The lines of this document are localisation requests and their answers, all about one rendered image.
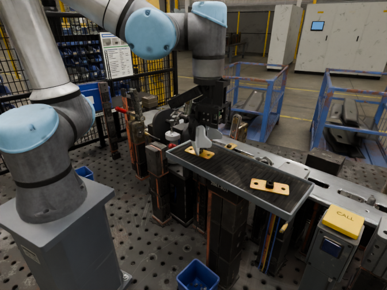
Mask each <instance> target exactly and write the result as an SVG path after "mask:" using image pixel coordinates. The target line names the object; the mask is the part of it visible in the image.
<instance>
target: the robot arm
mask: <svg viewBox="0 0 387 290"><path fill-rule="evenodd" d="M60 1H61V2H63V3H64V4H66V5H67V6H69V7H71V8H72V9H74V10H75V11H77V12H78V13H80V14H82V15H83V16H85V17H86V18H88V19H90V20H91V21H93V22H94V23H96V24H97V25H99V26H100V27H102V28H104V29H105V30H107V31H108V32H110V33H111V34H113V35H115V36H116V37H118V38H119V39H121V40H123V41H124V42H126V43H127V44H128V46H129V48H130V49H131V51H132V52H133V53H134V54H135V55H136V56H138V57H140V58H142V59H145V60H158V59H162V58H164V57H166V56H167V55H169V54H170V53H171V51H189V50H192V75H193V76H194V77H193V82H194V83H195V84H197V86H195V87H193V88H191V89H189V90H187V91H186V92H184V93H182V94H177V95H174V96H173V97H171V98H170V100H169V101H167V102H168V104H169V106H170V108H171V109H174V108H175V109H177V108H181V107H182V106H183V105H185V104H184V103H186V102H188V101H190V100H192V99H194V98H196V97H198V96H200V97H198V98H196V99H194V100H193V103H192V106H191V112H190V115H189V123H188V132H189V138H190V140H191V143H192V146H193V149H194V151H195V153H196V155H198V156H199V151H200V148H205V149H207V148H210V147H211V146H212V142H211V140H210V139H222V133H221V132H219V131H218V124H219V125H220V124H226V123H227V121H228V120H229V121H230V114H231V106H232V102H231V101H226V91H227V86H229V85H230V79H225V78H223V75H224V65H225V45H226V28H227V7H226V5H225V4H224V3H223V2H218V1H200V2H195V3H193V5H192V10H191V13H164V12H162V11H160V10H159V9H157V8H156V7H154V6H153V5H152V4H150V3H148V1H146V0H60ZM0 17H1V20H2V22H3V24H4V26H5V28H6V31H7V33H8V35H9V37H10V39H11V41H12V44H13V46H14V49H15V50H16V53H17V55H18V57H19V59H20V62H21V64H22V66H23V68H24V70H25V73H26V75H27V77H28V79H29V81H30V84H31V86H32V89H33V92H32V94H31V95H30V97H29V99H30V101H31V103H32V104H30V105H24V106H21V107H19V108H13V109H11V110H9V111H7V112H5V113H3V114H1V115H0V151H1V154H2V156H3V158H4V160H5V162H6V164H7V167H8V169H9V171H10V174H11V175H12V178H13V180H14V182H15V185H16V210H17V213H18V215H19V217H20V218H21V219H22V220H23V221H25V222H27V223H33V224H42V223H48V222H53V221H56V220H58V219H61V218H63V217H65V216H67V215H69V214H71V213H73V212H74V211H75V210H77V209H78V208H79V207H80V206H81V205H82V204H83V203H84V201H85V200H86V197H87V195H88V192H87V189H86V185H85V183H84V181H83V180H82V179H81V177H80V176H79V175H78V174H77V173H76V171H75V170H74V169H73V167H72V165H71V161H70V157H69V153H68V149H69V148H70V147H71V146H72V145H73V144H74V143H75V142H77V141H78V140H79V139H80V138H81V137H82V136H84V135H85V134H86V133H87V132H88V131H89V130H90V128H91V126H92V125H93V123H94V120H95V116H96V114H95V109H94V106H93V104H92V103H91V101H90V100H89V99H88V98H86V97H85V96H84V95H83V94H81V91H80V89H79V87H78V86H77V85H75V84H73V83H71V81H70V79H69V76H68V74H67V71H66V68H65V66H64V63H63V60H62V57H61V55H60V52H59V50H58V46H57V44H56V41H55V39H54V35H53V34H52V30H51V28H50V25H49V22H48V20H47V17H46V14H45V11H44V9H43V5H42V4H41V0H0ZM201 95H202V96H201ZM228 110H229V116H228ZM199 123H200V124H201V125H200V126H199Z"/></svg>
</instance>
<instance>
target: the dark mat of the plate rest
mask: <svg viewBox="0 0 387 290"><path fill-rule="evenodd" d="M190 146H192V143H191V142H190V143H188V144H186V145H184V146H181V147H179V148H177V149H175V150H173V151H171V152H170V153H171V154H173V155H175V156H177V157H179V158H181V159H183V160H185V161H187V162H189V163H191V164H193V165H195V166H197V167H199V168H201V169H203V170H205V171H207V172H209V173H211V174H213V175H215V176H217V177H219V178H221V179H223V180H225V181H227V182H229V183H231V184H232V185H234V186H236V187H238V188H240V189H242V190H244V191H246V192H248V193H250V194H252V195H254V196H256V197H258V198H260V199H262V200H264V201H266V202H268V203H270V204H272V205H274V206H276V207H278V208H280V209H282V210H284V211H286V212H288V213H291V212H292V210H293V209H294V208H295V206H296V205H297V204H298V203H299V201H300V200H301V198H302V197H303V196H304V194H305V193H306V192H307V191H308V189H309V188H310V187H311V185H309V184H307V183H305V182H302V181H300V180H297V179H295V178H293V177H290V176H287V175H285V174H282V173H280V172H278V171H275V170H272V169H270V168H268V167H265V166H263V165H260V164H258V163H256V162H253V161H250V160H248V159H246V158H243V157H241V156H238V155H236V154H233V153H231V152H228V151H226V150H223V149H221V148H219V147H216V146H213V145H212V146H211V147H210V148H207V149H205V148H202V149H204V150H206V151H210V152H213V153H214V156H213V157H211V158H210V159H204V158H201V157H198V156H196V155H192V154H189V153H187V152H185V150H186V149H187V148H188V147H190ZM253 178H255V179H258V180H265V181H266V180H268V181H273V182H276V183H280V184H286V185H288V186H289V195H288V196H285V195H281V194H276V193H270V192H265V191H261V190H256V189H251V188H250V185H251V179H253Z"/></svg>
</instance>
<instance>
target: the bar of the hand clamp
mask: <svg viewBox="0 0 387 290"><path fill-rule="evenodd" d="M137 92H138V93H139V92H141V89H140V87H136V89H133V88H130V89H129V93H128V95H129V94H130V96H131V101H132V104H133V107H134V111H135V114H136V115H139V119H138V118H136V119H137V121H139V120H140V117H141V116H143V113H142V109H141V105H140V102H139V98H138V93H137Z"/></svg>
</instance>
